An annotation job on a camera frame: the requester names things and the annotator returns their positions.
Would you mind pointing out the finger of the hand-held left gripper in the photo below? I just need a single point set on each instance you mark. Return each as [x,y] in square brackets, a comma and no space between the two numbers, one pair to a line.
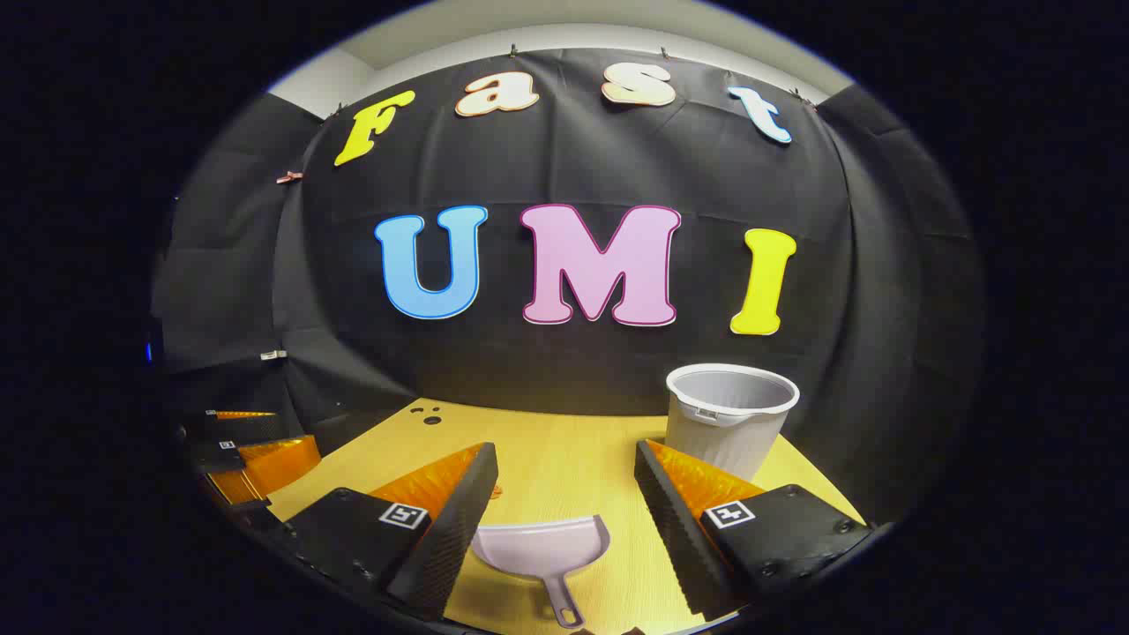
[247,429]
[273,463]

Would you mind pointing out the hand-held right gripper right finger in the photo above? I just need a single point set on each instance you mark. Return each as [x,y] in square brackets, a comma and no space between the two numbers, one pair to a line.
[675,538]

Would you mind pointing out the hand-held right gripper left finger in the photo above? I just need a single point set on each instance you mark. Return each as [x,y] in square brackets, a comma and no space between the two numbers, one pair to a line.
[459,529]

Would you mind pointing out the pale grey plastic dustpan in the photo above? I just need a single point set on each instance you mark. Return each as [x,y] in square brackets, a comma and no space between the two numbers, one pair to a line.
[540,545]

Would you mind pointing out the white ribbed garbage bin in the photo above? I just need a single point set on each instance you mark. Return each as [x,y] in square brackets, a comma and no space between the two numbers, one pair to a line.
[728,432]

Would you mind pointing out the wooden desktop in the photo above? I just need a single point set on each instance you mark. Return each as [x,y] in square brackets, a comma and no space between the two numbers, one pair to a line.
[564,459]

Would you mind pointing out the white clip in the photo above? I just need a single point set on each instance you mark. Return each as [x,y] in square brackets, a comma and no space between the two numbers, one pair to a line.
[273,354]

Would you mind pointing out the black backdrop cloth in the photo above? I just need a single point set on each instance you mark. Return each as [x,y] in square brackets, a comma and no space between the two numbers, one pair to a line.
[564,370]

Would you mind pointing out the pink clip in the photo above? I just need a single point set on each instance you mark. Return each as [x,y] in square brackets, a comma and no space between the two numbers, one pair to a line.
[289,177]

